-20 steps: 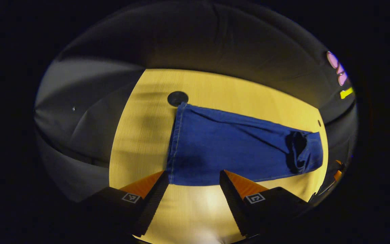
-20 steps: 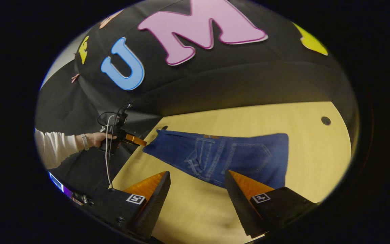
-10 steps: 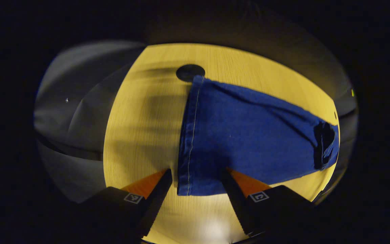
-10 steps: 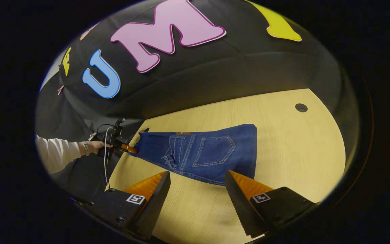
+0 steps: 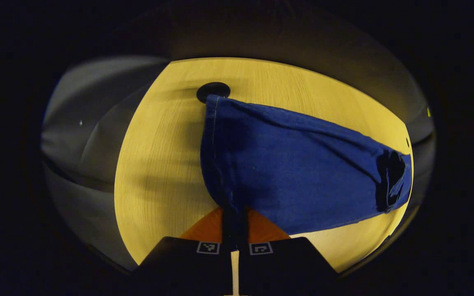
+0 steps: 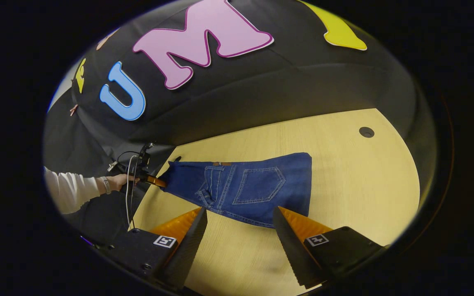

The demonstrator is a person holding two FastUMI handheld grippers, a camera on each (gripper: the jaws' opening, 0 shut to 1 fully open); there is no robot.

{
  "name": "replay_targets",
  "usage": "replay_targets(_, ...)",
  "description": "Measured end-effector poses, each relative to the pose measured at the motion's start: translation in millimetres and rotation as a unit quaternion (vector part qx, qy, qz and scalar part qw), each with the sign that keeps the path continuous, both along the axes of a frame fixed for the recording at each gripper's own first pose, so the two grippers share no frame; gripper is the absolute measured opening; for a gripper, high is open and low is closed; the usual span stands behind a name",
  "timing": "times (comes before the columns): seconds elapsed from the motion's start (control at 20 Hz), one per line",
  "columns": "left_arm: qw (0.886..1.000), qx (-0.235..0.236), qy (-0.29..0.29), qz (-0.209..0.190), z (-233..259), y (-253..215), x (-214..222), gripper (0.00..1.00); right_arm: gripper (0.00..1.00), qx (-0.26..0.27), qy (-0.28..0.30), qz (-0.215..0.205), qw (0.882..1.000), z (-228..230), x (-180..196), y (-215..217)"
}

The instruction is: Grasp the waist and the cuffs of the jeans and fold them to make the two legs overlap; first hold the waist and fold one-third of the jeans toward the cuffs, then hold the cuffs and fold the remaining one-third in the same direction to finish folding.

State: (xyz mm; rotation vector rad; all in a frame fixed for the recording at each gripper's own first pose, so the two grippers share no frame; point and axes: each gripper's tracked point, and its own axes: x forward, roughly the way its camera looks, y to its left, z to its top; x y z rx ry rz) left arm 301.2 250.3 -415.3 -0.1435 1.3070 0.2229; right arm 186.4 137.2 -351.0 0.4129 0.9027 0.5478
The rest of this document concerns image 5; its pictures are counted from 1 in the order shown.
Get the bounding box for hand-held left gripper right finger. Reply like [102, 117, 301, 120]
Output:
[237, 207, 340, 296]

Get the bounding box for round black cable grommet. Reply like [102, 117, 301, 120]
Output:
[196, 82, 231, 104]

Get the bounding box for blue denim jeans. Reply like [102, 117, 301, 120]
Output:
[200, 94, 414, 252]

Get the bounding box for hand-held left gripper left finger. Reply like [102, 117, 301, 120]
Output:
[132, 207, 235, 296]

